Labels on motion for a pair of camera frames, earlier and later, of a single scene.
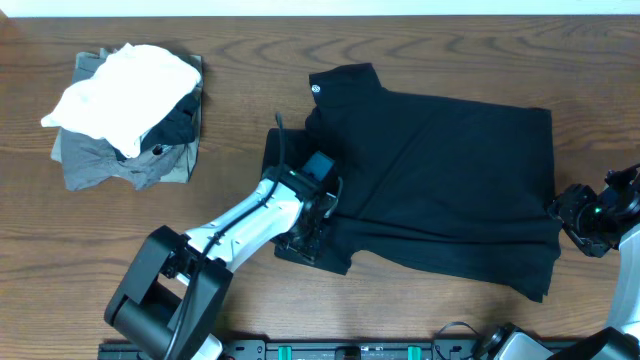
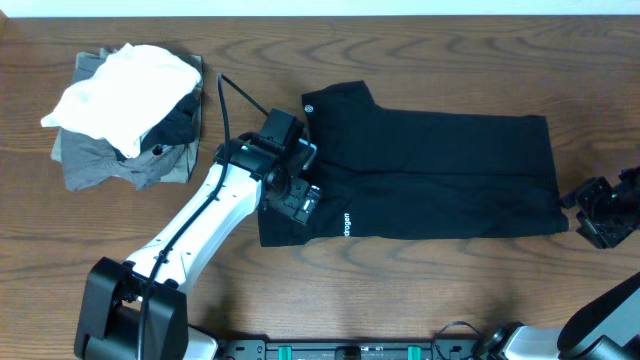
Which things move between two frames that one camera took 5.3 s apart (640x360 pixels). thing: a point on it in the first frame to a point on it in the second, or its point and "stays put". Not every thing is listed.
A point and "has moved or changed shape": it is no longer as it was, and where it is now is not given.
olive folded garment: x=86 y=65 stays put
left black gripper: x=310 y=249 to x=291 y=205
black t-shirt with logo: x=459 y=188 has moved or changed shape
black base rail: x=333 y=349 stays put
